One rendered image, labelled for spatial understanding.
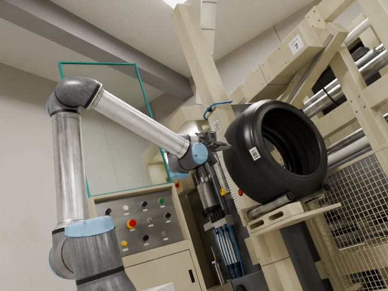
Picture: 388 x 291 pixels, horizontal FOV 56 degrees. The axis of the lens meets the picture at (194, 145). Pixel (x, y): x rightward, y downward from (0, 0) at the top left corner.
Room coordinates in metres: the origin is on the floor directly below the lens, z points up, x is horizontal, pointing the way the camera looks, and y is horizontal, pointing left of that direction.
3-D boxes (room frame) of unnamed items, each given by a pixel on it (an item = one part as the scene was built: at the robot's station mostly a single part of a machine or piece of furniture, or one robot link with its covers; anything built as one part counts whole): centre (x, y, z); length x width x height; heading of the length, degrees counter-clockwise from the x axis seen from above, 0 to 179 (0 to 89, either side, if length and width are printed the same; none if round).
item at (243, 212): (2.21, -0.29, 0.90); 0.40 x 0.03 x 0.10; 124
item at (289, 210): (1.99, -0.28, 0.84); 0.36 x 0.09 x 0.06; 34
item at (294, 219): (2.06, -0.39, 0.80); 0.37 x 0.36 x 0.02; 124
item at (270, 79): (2.13, -0.71, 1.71); 0.61 x 0.25 x 0.15; 34
